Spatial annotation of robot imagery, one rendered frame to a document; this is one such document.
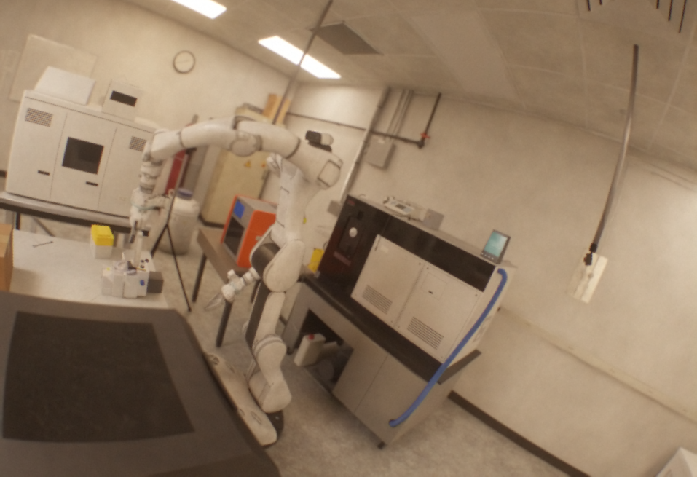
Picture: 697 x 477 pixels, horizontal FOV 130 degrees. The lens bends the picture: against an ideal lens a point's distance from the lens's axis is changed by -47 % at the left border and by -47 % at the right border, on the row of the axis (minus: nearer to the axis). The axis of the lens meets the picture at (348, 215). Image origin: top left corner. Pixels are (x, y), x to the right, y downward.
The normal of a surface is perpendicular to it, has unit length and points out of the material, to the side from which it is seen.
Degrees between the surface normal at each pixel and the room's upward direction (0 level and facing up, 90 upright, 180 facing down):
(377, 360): 90
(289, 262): 89
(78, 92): 40
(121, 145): 90
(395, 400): 90
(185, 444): 0
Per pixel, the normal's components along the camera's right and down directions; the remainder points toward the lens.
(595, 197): -0.66, -0.17
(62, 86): 0.71, -0.47
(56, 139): 0.66, 0.36
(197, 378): 0.37, -0.92
